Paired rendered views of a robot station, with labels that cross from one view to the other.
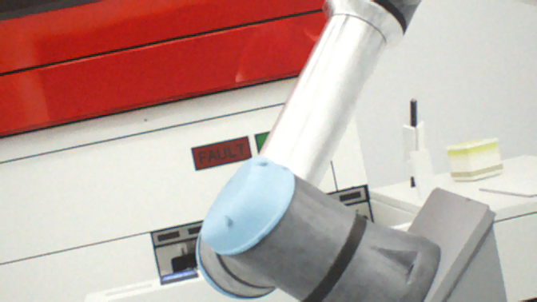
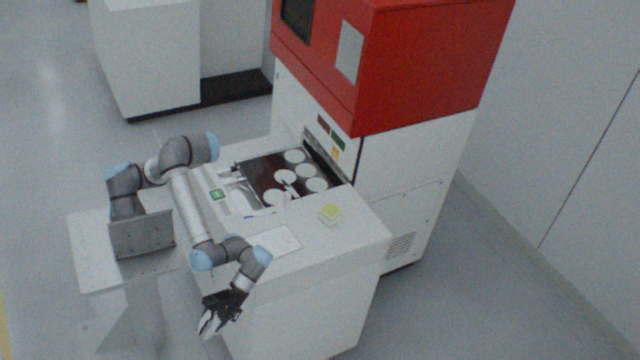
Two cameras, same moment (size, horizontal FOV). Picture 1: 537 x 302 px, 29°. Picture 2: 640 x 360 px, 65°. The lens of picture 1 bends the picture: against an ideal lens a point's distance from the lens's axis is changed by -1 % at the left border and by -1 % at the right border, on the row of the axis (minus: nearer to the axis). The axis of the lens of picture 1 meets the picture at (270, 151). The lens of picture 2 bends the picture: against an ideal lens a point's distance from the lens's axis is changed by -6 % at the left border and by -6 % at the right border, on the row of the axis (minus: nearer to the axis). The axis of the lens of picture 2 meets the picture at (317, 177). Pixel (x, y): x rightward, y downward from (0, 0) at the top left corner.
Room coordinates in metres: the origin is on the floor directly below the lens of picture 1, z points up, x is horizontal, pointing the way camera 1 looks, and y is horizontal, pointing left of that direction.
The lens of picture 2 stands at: (1.10, -1.69, 2.56)
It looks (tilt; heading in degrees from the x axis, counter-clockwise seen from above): 41 degrees down; 61
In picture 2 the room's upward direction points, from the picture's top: 9 degrees clockwise
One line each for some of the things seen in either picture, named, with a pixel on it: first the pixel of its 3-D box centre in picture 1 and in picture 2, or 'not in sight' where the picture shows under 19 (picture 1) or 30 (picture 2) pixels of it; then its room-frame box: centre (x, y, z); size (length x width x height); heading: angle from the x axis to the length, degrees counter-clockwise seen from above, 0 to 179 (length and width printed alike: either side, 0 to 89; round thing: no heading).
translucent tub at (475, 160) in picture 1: (474, 160); (330, 215); (1.91, -0.37, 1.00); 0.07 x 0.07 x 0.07; 21
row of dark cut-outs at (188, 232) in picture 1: (260, 216); (325, 153); (2.08, 0.05, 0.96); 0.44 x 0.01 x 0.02; 96
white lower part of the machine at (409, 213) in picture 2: not in sight; (349, 193); (2.40, 0.26, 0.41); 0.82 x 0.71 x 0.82; 96
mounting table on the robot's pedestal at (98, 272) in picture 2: not in sight; (128, 249); (1.11, -0.11, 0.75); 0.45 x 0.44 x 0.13; 3
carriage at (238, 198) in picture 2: not in sight; (234, 198); (1.60, -0.04, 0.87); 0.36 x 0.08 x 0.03; 96
